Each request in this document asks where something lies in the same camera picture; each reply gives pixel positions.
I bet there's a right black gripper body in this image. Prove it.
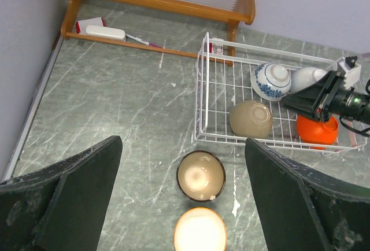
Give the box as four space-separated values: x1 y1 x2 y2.
314 71 369 124

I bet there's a brown bowl cream inside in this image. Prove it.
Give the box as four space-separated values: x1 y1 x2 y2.
173 207 228 250

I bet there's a red white label card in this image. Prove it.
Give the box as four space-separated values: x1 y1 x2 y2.
209 43 224 55

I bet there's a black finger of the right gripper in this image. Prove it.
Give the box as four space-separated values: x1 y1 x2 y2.
282 71 329 122

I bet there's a dark bowl beige inside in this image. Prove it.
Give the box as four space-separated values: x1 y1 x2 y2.
176 150 226 202

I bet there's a red white small box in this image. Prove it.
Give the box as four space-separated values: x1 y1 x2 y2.
75 17 106 35

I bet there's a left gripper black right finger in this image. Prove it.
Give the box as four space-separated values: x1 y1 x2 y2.
245 138 369 250

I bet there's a pink white pen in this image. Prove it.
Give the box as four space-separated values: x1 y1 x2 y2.
124 34 161 48

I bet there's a white wire dish rack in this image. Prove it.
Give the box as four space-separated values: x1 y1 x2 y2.
193 34 369 153

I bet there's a white ceramic bowl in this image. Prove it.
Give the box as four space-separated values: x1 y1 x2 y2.
290 67 327 93

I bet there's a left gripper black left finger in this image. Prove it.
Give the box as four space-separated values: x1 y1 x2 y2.
1 135 123 250

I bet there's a blue patterned white bowl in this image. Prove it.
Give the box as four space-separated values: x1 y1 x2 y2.
250 62 291 102

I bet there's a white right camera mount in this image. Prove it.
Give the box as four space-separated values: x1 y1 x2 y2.
336 56 361 90

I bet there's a glossy black bowl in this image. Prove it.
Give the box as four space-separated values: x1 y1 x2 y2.
229 100 273 138

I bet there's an orange red bowl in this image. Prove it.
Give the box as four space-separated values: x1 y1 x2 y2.
296 115 339 145

